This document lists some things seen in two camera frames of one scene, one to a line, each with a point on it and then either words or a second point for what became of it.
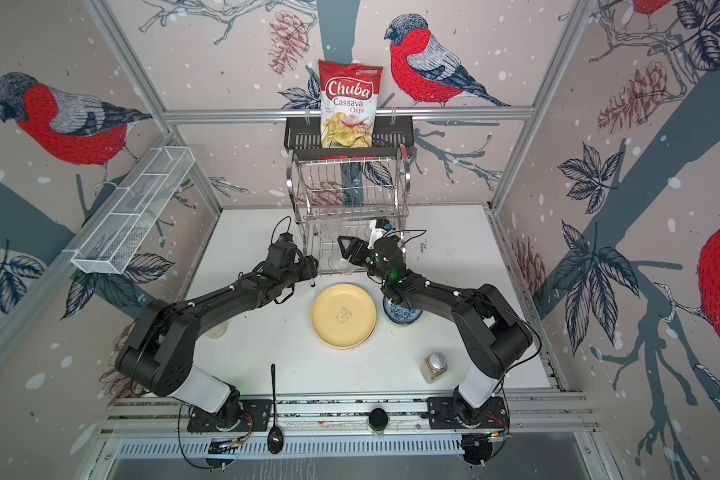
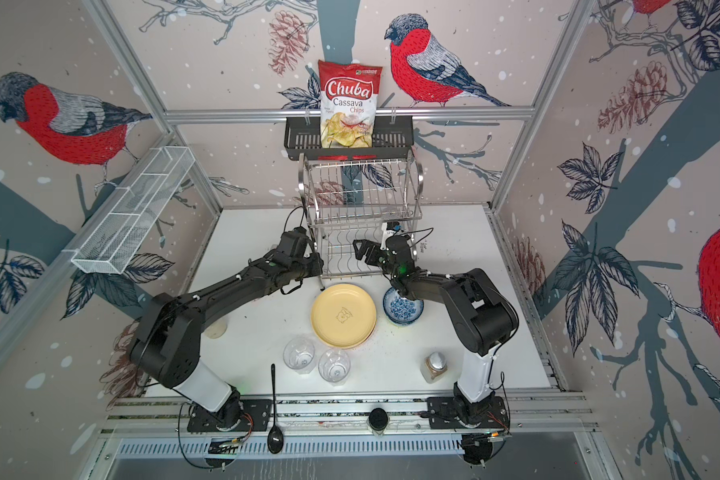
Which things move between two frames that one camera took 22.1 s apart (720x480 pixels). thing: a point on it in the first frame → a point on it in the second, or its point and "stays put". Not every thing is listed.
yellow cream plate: [343, 316] stays put
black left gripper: [310, 269] stays put
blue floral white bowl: [399, 313] stays put
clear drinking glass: [341, 265] → [299, 354]
